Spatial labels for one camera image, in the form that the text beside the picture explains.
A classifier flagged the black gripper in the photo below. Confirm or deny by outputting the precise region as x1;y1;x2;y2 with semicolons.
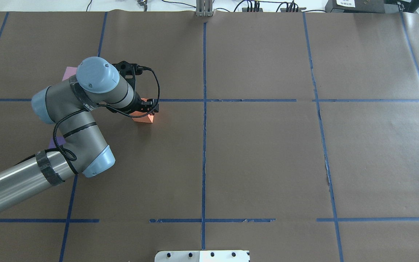
124;98;159;116

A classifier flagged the orange foam block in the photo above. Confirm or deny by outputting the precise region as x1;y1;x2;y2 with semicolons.
130;111;154;124

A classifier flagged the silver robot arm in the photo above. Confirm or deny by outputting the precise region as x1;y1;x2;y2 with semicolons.
0;56;161;213

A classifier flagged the pink foam block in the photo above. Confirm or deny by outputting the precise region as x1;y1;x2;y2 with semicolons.
62;67;77;81

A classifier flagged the purple foam block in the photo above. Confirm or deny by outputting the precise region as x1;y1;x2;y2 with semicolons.
48;136;67;150

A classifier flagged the brown paper table cover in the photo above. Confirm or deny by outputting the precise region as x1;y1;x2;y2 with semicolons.
0;10;419;262

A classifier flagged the black box device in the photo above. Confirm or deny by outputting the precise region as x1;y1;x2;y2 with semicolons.
324;0;401;13

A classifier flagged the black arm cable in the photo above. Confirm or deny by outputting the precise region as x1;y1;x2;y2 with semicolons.
13;65;160;166

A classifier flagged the aluminium frame post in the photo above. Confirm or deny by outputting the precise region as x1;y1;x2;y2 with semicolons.
196;0;214;17

